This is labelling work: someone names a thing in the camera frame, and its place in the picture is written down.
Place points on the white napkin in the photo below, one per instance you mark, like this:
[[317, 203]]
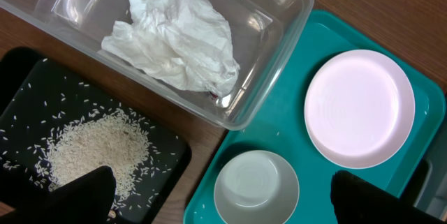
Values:
[[184, 43]]

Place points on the white rice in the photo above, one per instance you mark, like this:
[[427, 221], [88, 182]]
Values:
[[110, 141]]

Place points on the teal plastic tray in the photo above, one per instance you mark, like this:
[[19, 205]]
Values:
[[279, 127]]

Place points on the grey bowl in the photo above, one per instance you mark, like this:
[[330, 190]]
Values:
[[256, 187]]

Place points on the large pink plate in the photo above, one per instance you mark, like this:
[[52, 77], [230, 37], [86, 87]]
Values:
[[359, 109]]

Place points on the black plastic tray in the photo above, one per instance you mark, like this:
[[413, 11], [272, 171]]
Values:
[[39, 100]]

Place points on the clear plastic bin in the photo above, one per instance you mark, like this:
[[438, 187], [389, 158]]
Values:
[[264, 35]]

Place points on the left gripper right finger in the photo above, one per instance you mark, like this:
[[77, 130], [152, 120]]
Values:
[[357, 201]]

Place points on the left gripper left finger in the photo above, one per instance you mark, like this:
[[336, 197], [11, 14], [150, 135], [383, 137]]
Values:
[[87, 199]]

